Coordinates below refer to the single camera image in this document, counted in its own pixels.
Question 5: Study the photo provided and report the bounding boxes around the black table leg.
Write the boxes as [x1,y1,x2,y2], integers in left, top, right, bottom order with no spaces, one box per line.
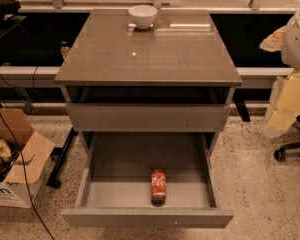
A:
[46,128,77,188]

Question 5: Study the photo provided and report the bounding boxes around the red coke can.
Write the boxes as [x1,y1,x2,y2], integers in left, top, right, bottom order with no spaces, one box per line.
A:
[151,169,166,203]

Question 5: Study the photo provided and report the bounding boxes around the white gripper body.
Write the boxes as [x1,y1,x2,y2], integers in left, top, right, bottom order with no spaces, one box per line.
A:
[281,8,300,70]

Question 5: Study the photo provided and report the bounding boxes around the open middle drawer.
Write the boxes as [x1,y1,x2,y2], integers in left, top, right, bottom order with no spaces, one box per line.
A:
[62,133,233,228]

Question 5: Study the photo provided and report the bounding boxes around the small bottle behind cabinet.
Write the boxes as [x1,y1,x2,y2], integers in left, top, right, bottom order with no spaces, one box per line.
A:
[60,41,70,59]

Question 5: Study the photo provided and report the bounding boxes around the chip bags in box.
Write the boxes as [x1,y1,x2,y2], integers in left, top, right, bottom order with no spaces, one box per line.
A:
[0,139,17,182]

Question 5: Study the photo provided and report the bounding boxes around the white ceramic bowl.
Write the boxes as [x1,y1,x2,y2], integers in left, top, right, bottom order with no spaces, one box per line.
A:
[128,5,158,29]

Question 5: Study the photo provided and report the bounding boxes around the black power cable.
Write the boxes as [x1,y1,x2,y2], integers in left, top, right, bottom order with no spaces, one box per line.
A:
[0,66,56,240]

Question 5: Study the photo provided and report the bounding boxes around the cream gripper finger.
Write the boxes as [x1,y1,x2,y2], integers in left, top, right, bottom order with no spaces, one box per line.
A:
[263,71,300,138]
[260,26,286,52]

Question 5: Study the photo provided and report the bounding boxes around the cardboard box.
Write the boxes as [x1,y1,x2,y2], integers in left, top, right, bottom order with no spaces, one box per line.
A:
[0,108,55,208]

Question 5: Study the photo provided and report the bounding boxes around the closed top drawer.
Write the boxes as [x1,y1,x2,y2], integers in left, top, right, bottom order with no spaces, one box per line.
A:
[66,103,230,132]

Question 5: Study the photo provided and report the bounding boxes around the grey drawer cabinet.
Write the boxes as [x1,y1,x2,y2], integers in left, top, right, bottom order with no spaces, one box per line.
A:
[55,9,242,148]

